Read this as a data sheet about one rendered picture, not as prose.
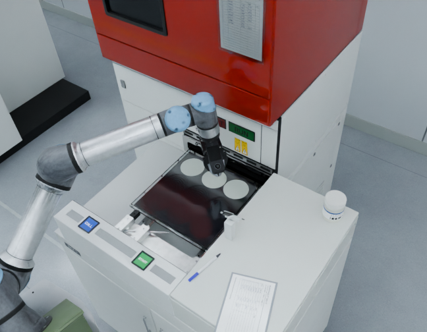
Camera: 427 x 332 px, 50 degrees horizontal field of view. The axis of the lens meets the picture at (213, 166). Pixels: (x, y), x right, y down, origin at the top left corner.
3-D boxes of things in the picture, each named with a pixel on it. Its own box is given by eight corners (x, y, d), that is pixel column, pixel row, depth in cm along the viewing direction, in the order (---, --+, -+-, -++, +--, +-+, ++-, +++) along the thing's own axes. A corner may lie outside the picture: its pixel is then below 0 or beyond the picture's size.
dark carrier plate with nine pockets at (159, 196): (190, 152, 194) (190, 151, 194) (258, 186, 179) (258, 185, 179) (134, 205, 176) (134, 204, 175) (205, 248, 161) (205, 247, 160)
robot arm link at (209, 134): (221, 126, 153) (197, 133, 152) (222, 136, 156) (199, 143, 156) (215, 113, 158) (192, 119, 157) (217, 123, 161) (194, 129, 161)
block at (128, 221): (128, 218, 173) (127, 213, 171) (135, 222, 172) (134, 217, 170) (113, 232, 169) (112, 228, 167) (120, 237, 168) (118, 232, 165)
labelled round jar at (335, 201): (327, 204, 162) (331, 186, 156) (346, 213, 159) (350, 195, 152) (317, 217, 159) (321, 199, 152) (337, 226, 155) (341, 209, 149)
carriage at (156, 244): (128, 222, 176) (127, 217, 174) (203, 269, 160) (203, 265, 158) (114, 236, 172) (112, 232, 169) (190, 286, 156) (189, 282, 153)
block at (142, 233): (144, 228, 170) (143, 223, 168) (151, 232, 168) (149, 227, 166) (129, 243, 166) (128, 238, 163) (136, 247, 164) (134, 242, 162)
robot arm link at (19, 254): (-28, 298, 141) (47, 138, 139) (-11, 281, 156) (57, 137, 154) (9, 313, 143) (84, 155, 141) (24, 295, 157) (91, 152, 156)
